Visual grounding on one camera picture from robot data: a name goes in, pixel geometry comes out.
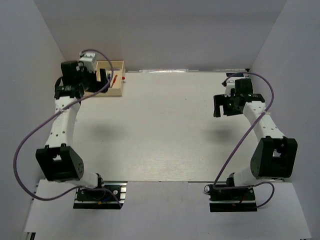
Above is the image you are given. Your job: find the red ballpoint pen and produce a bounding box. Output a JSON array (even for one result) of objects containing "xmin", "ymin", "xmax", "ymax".
[{"xmin": 110, "ymin": 74, "xmax": 118, "ymax": 88}]

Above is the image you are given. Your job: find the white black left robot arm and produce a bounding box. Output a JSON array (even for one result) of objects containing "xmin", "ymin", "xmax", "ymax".
[{"xmin": 35, "ymin": 56, "xmax": 110, "ymax": 200}]

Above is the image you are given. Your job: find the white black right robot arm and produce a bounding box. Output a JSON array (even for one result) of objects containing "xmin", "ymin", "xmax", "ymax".
[{"xmin": 210, "ymin": 77, "xmax": 298, "ymax": 200}]

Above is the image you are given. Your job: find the cream compartment organizer box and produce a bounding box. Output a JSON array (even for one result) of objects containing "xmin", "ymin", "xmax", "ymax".
[{"xmin": 80, "ymin": 60, "xmax": 126, "ymax": 97}]

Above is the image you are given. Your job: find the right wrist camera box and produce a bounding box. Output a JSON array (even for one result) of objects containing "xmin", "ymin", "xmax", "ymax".
[{"xmin": 222, "ymin": 80, "xmax": 235, "ymax": 97}]

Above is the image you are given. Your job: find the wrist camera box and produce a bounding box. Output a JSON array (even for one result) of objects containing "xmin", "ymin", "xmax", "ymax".
[
  {"xmin": 79, "ymin": 51, "xmax": 97, "ymax": 73},
  {"xmin": 222, "ymin": 80, "xmax": 235, "ymax": 97}
]

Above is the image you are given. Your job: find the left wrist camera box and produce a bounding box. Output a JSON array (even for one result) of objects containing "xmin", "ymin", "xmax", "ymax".
[{"xmin": 79, "ymin": 51, "xmax": 97, "ymax": 73}]

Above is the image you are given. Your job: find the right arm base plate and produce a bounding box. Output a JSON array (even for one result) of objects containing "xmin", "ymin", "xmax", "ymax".
[{"xmin": 203, "ymin": 184, "xmax": 258, "ymax": 213}]

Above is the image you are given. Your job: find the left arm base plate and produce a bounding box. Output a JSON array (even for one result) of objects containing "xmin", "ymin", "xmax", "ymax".
[{"xmin": 73, "ymin": 181, "xmax": 128, "ymax": 210}]

